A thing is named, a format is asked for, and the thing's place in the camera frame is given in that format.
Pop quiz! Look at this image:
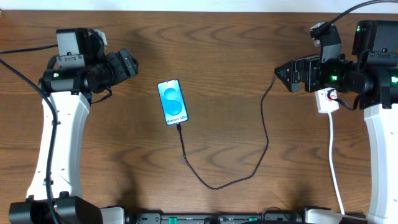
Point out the blue Galaxy smartphone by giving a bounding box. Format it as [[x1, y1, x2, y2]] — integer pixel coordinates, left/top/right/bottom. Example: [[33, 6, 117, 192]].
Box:
[[157, 79, 188, 126]]

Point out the white power strip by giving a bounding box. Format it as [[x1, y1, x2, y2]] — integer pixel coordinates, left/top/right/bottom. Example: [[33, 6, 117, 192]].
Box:
[[315, 88, 340, 114]]

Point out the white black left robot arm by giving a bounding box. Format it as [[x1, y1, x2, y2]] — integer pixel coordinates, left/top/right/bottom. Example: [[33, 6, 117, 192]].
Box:
[[9, 28, 139, 223]]

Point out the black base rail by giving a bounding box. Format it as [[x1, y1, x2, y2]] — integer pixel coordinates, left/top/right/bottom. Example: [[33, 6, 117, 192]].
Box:
[[124, 212, 368, 224]]

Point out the black charging cable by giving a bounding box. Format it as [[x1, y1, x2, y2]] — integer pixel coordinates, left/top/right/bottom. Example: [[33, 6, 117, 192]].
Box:
[[175, 74, 277, 190]]

